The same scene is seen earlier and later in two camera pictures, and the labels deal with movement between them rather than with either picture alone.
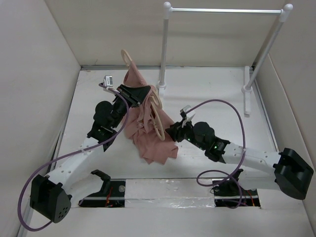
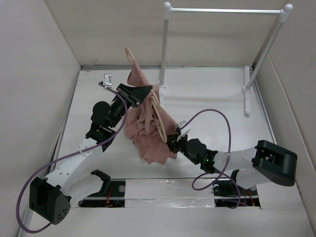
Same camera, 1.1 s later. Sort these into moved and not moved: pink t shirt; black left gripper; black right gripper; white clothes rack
Moved: black right gripper
Not moved: black left gripper; white clothes rack; pink t shirt
